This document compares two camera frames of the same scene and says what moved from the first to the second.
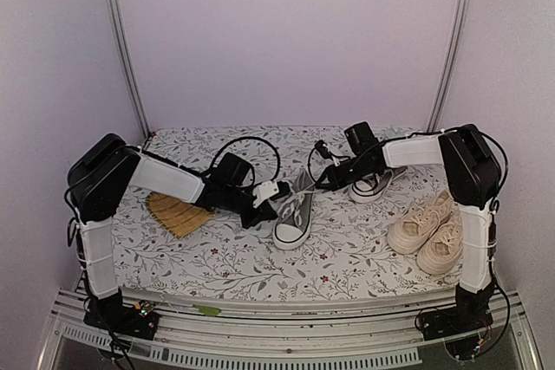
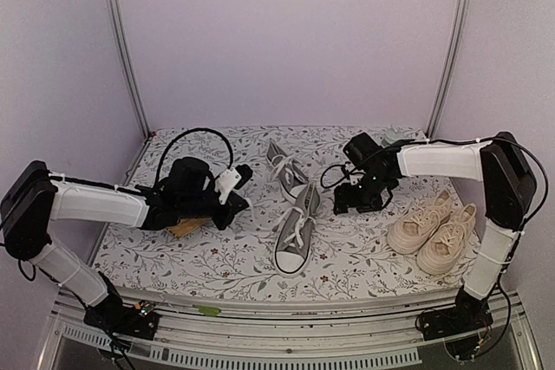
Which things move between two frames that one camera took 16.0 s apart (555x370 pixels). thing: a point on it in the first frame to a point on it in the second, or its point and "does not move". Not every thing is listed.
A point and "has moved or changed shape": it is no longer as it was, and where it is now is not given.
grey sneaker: x=374 y=186 has moved or changed shape
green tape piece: x=207 y=310 does not move
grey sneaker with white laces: x=294 y=210 has moved or changed shape
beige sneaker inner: x=411 y=231 does not move
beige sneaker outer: x=442 y=249 does not move
